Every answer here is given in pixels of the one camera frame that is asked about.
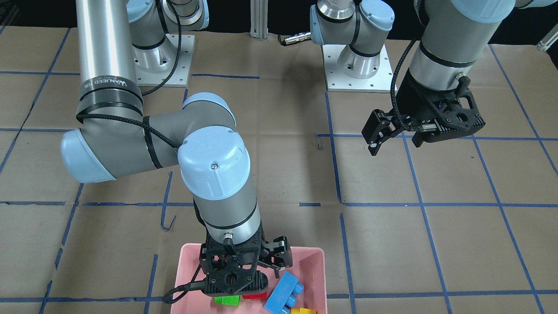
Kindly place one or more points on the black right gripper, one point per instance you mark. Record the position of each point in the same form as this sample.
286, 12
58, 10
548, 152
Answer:
277, 251

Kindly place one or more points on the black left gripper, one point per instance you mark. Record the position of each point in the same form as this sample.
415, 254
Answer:
413, 99

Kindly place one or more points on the red toy block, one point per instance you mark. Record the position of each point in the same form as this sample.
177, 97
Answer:
262, 296

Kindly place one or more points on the blue toy block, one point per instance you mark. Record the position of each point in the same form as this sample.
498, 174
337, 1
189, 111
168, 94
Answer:
284, 296

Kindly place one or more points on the yellow toy block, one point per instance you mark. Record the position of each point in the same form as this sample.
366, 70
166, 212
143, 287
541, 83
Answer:
302, 310

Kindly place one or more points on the green toy block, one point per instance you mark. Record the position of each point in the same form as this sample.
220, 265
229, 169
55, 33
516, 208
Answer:
227, 300

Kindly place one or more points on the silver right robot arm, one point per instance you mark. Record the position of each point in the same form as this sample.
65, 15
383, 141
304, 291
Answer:
117, 37

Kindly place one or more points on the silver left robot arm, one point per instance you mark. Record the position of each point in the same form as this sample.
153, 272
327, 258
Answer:
455, 33

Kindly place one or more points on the pink plastic box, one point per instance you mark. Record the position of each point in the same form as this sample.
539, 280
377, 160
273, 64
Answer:
308, 267

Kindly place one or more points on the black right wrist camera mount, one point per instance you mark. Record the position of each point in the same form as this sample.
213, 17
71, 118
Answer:
220, 276

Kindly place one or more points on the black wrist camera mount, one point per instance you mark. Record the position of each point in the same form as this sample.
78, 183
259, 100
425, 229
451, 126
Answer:
220, 276
448, 114

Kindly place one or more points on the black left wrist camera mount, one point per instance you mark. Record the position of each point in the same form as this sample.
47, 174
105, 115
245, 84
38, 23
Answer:
448, 114

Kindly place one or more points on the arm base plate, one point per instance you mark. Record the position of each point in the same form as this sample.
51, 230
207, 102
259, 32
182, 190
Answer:
348, 72
170, 60

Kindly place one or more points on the silver cable connector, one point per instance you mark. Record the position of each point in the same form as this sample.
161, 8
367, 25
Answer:
294, 39

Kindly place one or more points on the aluminium frame post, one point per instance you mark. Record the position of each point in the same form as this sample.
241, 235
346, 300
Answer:
259, 19

